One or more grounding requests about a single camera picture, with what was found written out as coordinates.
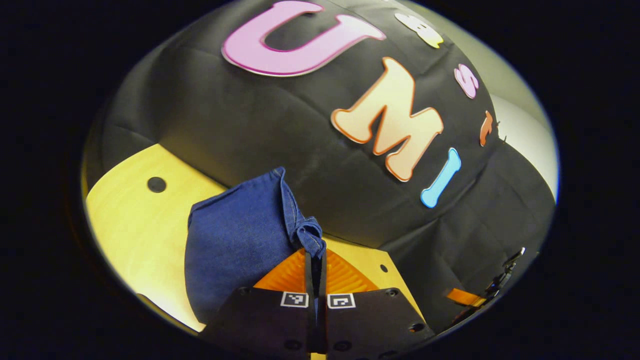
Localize blue denim jeans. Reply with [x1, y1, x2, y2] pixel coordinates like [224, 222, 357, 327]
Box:
[184, 166, 327, 325]

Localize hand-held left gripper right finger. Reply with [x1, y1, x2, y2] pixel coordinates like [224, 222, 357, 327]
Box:
[319, 248, 436, 360]

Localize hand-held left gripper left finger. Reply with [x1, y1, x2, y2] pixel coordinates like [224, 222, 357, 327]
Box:
[199, 247, 317, 360]

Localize black backdrop cloth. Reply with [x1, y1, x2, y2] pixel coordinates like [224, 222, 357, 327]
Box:
[82, 0, 557, 333]

